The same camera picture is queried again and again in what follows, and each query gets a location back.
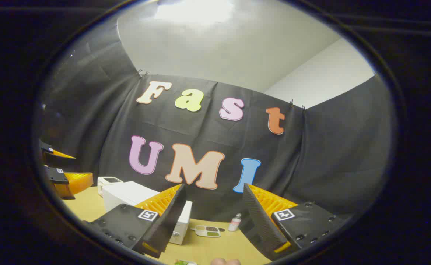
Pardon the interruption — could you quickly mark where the white toaster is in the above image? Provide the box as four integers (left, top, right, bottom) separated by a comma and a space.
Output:
97, 177, 123, 196

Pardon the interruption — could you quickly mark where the white microwave oven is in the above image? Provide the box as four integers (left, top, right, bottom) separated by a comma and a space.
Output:
102, 181, 193, 245

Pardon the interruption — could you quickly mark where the small bottle with pink label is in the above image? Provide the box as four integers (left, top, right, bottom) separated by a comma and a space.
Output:
228, 213, 242, 232

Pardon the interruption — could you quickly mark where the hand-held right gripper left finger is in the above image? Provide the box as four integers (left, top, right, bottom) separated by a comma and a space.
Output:
85, 183, 187, 259

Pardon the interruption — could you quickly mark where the white divided condiment dish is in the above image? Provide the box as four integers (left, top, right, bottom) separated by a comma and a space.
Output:
190, 225, 222, 238

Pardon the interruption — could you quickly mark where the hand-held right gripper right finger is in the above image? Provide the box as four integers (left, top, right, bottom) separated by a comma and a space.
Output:
239, 183, 346, 261

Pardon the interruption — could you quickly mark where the black backdrop cloth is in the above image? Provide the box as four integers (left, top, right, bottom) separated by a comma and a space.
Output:
39, 15, 396, 225

